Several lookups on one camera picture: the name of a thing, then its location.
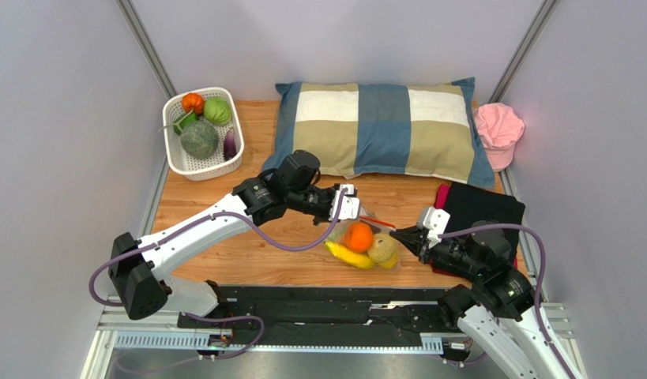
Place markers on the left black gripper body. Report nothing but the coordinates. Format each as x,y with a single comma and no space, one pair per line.
311,201

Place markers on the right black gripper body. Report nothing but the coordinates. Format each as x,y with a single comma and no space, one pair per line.
423,242

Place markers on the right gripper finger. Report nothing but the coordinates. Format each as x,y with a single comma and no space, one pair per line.
415,246
408,233

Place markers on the yellow toy lemon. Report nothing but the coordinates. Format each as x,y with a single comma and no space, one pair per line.
392,262

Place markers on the pale yellow toy pear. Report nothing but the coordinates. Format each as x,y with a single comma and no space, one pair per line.
383,248

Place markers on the clear zip bag orange zipper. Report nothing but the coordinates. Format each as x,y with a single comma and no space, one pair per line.
377,226

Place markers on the orange toy orange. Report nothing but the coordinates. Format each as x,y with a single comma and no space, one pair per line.
358,237

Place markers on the yellow toy banana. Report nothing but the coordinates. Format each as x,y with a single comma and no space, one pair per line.
342,253

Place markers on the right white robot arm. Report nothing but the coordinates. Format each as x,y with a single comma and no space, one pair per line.
502,311

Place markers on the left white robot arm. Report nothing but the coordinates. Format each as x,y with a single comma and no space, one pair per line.
141,269

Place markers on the black folded cloth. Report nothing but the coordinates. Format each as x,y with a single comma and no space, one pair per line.
468,204

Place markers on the plaid blue beige pillow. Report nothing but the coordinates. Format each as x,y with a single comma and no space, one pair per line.
355,129

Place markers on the purple toy eggplant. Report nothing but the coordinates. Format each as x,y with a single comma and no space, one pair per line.
230,149

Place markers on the netted green toy melon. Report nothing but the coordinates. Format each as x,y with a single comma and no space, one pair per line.
199,140

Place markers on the pink cap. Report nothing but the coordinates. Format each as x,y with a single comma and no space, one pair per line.
500,129

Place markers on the white perforated plastic basket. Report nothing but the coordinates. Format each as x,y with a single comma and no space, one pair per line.
216,165

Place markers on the green toy cabbage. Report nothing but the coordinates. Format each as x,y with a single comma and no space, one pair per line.
217,111

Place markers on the dark green leafy toy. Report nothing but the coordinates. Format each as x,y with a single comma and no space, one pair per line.
169,126

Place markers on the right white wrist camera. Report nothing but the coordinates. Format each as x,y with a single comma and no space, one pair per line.
433,222

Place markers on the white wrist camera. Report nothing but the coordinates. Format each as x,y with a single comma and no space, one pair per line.
433,222
345,205

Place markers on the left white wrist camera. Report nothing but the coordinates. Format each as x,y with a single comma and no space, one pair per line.
345,205

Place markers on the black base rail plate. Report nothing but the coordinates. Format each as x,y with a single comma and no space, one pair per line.
334,316

